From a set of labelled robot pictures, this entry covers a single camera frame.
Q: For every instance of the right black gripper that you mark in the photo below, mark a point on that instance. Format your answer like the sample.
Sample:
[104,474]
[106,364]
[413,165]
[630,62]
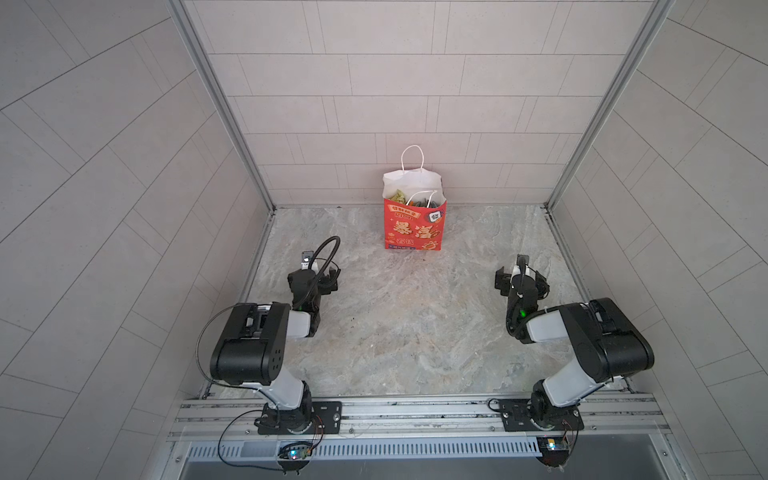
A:
[506,280]

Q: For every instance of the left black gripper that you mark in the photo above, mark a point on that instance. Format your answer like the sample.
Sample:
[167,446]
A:
[326,287]

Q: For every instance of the red white paper bag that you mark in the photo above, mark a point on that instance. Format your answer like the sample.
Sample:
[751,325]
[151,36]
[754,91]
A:
[414,204]

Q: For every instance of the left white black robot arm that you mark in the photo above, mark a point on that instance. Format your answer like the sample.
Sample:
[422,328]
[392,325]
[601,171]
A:
[251,350]

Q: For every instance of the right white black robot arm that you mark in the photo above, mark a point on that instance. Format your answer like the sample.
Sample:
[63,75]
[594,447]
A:
[606,346]

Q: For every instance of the white ventilation grille strip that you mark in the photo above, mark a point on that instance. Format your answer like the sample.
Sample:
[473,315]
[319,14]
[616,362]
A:
[373,449]

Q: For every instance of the right circuit board with LED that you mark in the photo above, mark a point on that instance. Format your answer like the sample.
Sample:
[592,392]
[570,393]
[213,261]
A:
[553,446]

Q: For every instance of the circuit board with led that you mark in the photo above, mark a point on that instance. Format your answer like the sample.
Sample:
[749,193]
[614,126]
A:
[297,451]
[553,446]

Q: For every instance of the left circuit board with LED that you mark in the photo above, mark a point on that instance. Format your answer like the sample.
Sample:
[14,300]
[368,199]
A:
[297,451]

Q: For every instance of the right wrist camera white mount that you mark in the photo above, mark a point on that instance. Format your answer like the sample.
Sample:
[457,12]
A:
[522,265]

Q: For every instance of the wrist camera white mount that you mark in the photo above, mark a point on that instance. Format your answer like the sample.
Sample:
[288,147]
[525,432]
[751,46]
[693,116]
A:
[522,265]
[307,260]

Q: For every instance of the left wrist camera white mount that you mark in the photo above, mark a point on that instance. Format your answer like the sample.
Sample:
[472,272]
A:
[307,260]

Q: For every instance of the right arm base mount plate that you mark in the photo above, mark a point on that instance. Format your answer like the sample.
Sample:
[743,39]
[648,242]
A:
[528,415]

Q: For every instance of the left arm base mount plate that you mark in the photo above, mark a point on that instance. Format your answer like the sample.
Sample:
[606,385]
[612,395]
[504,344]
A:
[319,417]

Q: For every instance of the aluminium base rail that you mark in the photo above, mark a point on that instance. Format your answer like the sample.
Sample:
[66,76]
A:
[471,415]

